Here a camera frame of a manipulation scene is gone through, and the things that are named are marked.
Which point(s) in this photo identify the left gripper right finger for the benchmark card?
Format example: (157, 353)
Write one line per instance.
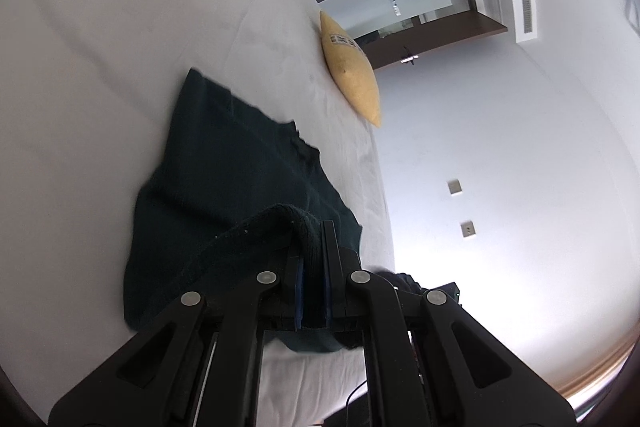
(428, 362)

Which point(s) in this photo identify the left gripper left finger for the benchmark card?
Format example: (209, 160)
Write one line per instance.
(197, 364)

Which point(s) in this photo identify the dark green knit garment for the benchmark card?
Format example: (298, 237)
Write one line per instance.
(235, 193)

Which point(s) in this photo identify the yellow cushion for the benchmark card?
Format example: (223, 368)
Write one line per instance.
(350, 69)

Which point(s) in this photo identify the white bed sheet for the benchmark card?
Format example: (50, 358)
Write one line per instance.
(87, 91)

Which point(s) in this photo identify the lower wall switch plate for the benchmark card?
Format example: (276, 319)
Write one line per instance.
(468, 229)

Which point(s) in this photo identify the wall switch plate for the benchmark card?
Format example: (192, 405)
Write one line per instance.
(454, 187)
(468, 229)

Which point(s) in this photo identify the upper wall switch plate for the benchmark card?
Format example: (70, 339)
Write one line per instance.
(454, 187)

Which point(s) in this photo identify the dark wood door frame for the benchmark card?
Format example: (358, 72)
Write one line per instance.
(400, 31)

